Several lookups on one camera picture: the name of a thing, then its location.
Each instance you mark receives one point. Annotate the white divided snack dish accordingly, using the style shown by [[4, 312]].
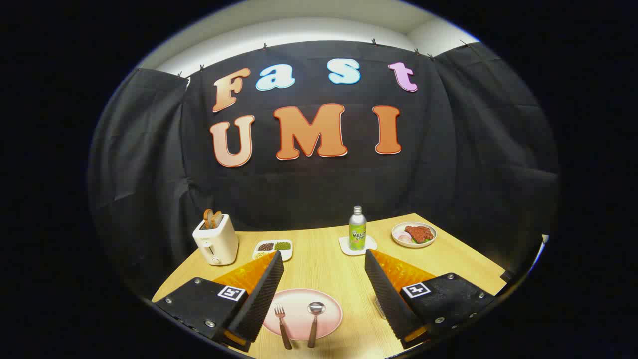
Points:
[[286, 255]]

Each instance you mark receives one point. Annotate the pile of green beans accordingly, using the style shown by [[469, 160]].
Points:
[[282, 246]]

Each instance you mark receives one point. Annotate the red sauced meat piece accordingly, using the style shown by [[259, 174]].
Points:
[[419, 233]]

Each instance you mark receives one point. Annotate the green label soda bottle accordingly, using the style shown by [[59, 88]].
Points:
[[357, 232]]

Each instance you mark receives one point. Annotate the brown toast slice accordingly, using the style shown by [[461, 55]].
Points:
[[208, 219], [217, 219]]

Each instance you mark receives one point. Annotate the cream white toaster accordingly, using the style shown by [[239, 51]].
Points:
[[219, 243]]

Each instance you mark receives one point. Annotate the pink onion slice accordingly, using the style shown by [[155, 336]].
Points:
[[403, 237]]

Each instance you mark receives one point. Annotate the black backdrop cloth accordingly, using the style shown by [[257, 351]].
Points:
[[309, 189]]

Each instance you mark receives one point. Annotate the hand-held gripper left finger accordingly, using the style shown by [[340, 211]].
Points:
[[259, 294]]

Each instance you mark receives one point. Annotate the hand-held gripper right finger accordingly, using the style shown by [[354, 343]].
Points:
[[386, 294]]

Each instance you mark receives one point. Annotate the large pink plate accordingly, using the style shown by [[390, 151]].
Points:
[[298, 319]]

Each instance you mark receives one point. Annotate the white square coaster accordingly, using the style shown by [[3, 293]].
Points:
[[370, 245]]

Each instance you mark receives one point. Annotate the pile of dark beans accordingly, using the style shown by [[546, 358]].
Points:
[[265, 246]]

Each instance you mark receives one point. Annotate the small white food plate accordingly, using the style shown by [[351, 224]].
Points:
[[398, 229]]

